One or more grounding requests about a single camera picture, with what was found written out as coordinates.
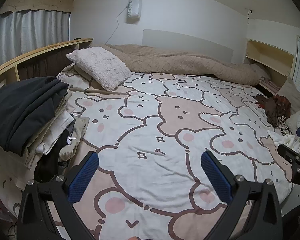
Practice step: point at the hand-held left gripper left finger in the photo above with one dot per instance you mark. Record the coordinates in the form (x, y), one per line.
(86, 175)

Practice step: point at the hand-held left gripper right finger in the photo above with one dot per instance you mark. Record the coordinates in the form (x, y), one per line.
(216, 177)

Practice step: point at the white garment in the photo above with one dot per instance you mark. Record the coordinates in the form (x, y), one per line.
(290, 140)

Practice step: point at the brown and red clothes pile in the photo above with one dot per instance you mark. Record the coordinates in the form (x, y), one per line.
(275, 107)

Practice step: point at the stack of light folded clothes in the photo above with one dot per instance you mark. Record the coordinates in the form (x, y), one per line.
(52, 127)

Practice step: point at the beige cushion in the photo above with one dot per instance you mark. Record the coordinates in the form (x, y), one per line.
(290, 92)

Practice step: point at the pink striped folded cloth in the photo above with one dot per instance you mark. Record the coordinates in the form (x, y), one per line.
(270, 86)

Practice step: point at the bear printed bed sheet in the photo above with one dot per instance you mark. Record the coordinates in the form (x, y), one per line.
(165, 142)

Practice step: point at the dark grey garment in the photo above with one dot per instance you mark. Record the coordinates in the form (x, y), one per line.
(22, 110)

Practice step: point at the fluffy pale pillow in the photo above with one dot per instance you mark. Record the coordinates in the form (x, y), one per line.
(100, 67)

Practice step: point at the dark brown cloth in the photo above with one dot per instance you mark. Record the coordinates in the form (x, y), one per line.
(45, 63)

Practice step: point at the beige blanket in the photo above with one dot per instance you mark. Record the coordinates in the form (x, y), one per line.
(177, 62)

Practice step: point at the wooden bedside shelf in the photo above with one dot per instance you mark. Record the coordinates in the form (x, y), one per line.
(40, 50)

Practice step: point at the white curtain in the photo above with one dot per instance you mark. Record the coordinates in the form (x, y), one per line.
(27, 30)

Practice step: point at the black wall hook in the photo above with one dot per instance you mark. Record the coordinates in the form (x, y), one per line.
(249, 12)

